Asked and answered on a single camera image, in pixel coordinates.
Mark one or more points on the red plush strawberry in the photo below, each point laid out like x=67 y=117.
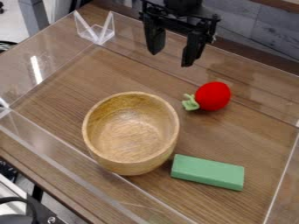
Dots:
x=211 y=97

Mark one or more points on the brown wooden bowl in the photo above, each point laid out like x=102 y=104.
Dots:
x=130 y=131

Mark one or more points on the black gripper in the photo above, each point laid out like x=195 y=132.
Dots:
x=178 y=16

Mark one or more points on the green foam block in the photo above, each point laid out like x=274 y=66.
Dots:
x=208 y=172

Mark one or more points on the clear acrylic tray enclosure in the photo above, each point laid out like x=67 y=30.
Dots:
x=56 y=75

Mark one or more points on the clear acrylic corner bracket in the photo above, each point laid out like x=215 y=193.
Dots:
x=95 y=33

